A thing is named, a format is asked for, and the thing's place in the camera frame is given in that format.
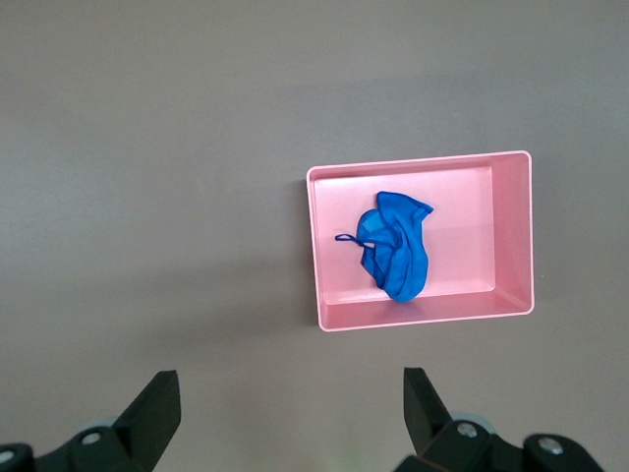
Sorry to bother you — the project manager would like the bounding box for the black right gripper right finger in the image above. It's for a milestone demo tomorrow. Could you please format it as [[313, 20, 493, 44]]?
[[392, 367, 606, 472]]

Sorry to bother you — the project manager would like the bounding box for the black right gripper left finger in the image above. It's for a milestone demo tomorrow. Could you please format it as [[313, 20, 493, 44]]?
[[0, 370, 183, 472]]

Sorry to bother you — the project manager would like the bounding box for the blue cloth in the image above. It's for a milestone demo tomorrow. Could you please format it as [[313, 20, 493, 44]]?
[[334, 191, 434, 304]]

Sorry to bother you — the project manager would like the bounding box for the pink plastic box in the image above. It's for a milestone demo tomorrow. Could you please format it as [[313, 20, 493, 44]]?
[[305, 149, 534, 333]]

